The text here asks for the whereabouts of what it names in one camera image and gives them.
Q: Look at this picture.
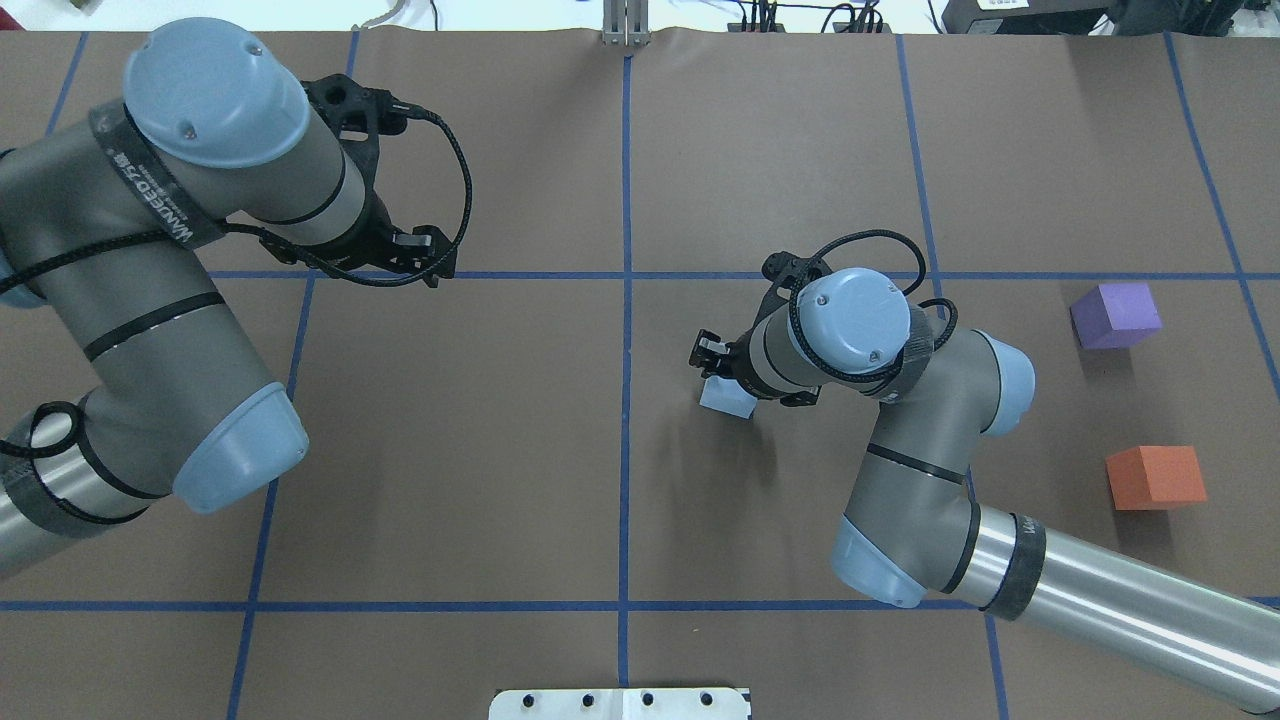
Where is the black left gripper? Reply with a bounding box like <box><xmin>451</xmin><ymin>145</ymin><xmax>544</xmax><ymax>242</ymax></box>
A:
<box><xmin>300</xmin><ymin>74</ymin><xmax>460</xmax><ymax>288</ymax></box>

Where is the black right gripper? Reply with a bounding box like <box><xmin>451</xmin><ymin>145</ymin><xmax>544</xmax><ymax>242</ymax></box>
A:
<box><xmin>689</xmin><ymin>251</ymin><xmax>831</xmax><ymax>407</ymax></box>

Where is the light blue foam block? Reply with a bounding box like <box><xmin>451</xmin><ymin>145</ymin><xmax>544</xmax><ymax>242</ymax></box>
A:
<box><xmin>698</xmin><ymin>375</ymin><xmax>759</xmax><ymax>420</ymax></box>

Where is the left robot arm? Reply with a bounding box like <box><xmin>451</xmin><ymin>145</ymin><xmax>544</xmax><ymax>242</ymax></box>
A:
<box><xmin>3</xmin><ymin>17</ymin><xmax>474</xmax><ymax>578</ymax></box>

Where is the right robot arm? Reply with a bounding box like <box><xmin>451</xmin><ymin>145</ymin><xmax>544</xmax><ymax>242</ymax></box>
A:
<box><xmin>689</xmin><ymin>252</ymin><xmax>1279</xmax><ymax>719</ymax></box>

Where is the purple foam block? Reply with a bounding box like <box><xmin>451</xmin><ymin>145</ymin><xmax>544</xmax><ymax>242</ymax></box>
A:
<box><xmin>1069</xmin><ymin>282</ymin><xmax>1164</xmax><ymax>350</ymax></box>

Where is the orange foam block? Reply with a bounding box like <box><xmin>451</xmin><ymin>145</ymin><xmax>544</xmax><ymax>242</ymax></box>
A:
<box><xmin>1105</xmin><ymin>445</ymin><xmax>1208</xmax><ymax>511</ymax></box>

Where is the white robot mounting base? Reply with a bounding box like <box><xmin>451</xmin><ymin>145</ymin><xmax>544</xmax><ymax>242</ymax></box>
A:
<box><xmin>488</xmin><ymin>685</ymin><xmax>754</xmax><ymax>719</ymax></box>

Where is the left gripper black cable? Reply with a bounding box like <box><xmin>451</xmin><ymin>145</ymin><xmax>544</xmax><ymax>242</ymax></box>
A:
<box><xmin>225</xmin><ymin>100</ymin><xmax>474</xmax><ymax>290</ymax></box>

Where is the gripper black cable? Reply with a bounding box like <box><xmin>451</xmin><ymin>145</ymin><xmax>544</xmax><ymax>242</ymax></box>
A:
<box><xmin>225</xmin><ymin>100</ymin><xmax>474</xmax><ymax>290</ymax></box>
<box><xmin>788</xmin><ymin>231</ymin><xmax>959</xmax><ymax>383</ymax></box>

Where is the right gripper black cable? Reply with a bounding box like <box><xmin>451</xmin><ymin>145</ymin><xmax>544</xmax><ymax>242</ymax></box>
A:
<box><xmin>788</xmin><ymin>231</ymin><xmax>959</xmax><ymax>383</ymax></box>

